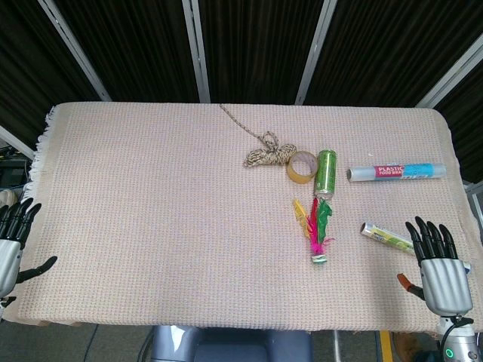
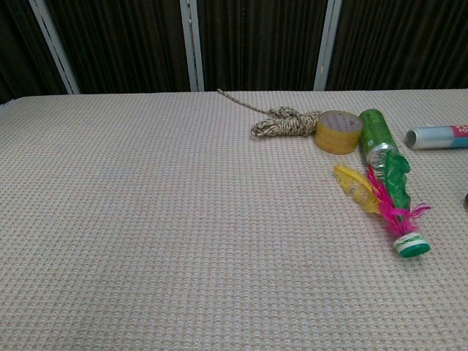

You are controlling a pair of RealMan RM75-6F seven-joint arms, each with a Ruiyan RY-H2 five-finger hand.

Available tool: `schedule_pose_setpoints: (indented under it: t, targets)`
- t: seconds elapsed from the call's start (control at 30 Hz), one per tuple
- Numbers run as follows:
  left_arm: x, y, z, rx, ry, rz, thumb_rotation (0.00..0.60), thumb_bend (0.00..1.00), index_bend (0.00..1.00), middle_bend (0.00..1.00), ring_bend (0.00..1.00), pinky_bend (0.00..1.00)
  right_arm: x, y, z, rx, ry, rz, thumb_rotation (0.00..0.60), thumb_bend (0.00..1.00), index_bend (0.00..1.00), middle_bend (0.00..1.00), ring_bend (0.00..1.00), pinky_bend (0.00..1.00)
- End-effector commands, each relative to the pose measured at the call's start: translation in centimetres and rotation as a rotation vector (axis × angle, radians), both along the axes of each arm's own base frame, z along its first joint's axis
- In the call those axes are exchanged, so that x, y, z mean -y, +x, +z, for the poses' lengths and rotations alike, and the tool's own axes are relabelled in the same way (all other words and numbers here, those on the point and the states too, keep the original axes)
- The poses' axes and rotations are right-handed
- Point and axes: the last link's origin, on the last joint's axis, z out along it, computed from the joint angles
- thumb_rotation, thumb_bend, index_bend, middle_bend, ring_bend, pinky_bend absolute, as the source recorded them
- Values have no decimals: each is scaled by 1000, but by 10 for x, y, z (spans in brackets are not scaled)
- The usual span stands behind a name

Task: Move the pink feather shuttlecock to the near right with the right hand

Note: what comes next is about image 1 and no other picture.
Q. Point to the small roll with yellow-green label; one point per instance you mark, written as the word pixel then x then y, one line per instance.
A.
pixel 385 235

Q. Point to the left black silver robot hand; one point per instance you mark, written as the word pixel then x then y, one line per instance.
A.
pixel 9 260

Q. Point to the green drink can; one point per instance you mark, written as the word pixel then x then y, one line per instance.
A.
pixel 325 173

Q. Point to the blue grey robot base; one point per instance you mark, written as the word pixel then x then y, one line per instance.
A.
pixel 226 345

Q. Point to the beige woven tablecloth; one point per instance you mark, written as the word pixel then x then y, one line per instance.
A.
pixel 188 226

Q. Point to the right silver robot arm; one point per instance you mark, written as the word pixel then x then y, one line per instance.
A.
pixel 456 339

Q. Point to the grey metal partition post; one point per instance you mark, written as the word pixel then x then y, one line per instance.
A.
pixel 15 142
pixel 197 53
pixel 451 71
pixel 75 53
pixel 476 200
pixel 311 56

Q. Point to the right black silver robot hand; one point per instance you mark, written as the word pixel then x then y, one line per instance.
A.
pixel 445 283

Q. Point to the pink yellow green feather shuttlecock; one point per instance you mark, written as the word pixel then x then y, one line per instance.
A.
pixel 317 230

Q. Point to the plastic food wrap roll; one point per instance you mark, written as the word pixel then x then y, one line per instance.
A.
pixel 396 172

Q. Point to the yellowish clear packing tape roll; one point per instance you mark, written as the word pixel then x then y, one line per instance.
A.
pixel 302 167

